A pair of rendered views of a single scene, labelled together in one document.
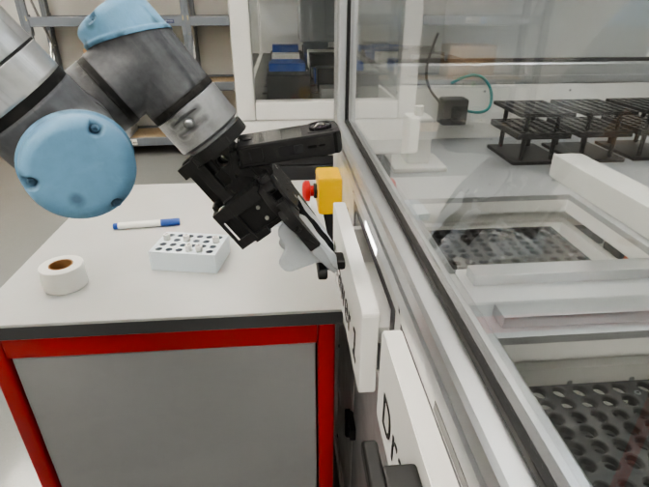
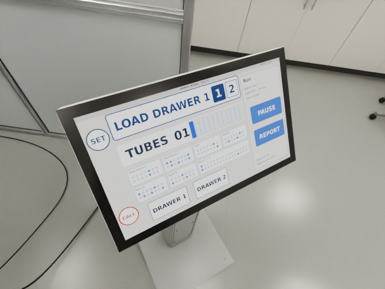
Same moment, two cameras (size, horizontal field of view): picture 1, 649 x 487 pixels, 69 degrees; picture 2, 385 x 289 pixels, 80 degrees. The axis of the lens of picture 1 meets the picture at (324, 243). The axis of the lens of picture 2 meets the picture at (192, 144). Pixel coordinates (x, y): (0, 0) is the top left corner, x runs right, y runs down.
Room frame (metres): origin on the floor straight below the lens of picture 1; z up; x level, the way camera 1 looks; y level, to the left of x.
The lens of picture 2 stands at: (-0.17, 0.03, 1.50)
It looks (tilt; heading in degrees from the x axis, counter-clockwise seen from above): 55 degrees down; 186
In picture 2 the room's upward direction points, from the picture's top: 9 degrees clockwise
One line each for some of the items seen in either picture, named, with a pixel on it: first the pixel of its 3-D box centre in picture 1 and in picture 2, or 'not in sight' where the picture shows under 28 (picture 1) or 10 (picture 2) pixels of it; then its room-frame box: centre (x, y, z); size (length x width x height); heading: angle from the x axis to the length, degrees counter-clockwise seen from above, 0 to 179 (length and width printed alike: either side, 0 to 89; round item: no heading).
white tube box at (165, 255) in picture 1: (190, 251); not in sight; (0.78, 0.25, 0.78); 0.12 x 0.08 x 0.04; 83
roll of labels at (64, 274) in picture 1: (63, 274); not in sight; (0.70, 0.45, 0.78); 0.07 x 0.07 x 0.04
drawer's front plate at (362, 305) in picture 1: (350, 281); not in sight; (0.52, -0.03, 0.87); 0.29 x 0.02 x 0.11; 5
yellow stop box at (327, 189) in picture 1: (326, 190); not in sight; (0.85, 0.00, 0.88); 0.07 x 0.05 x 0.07; 5
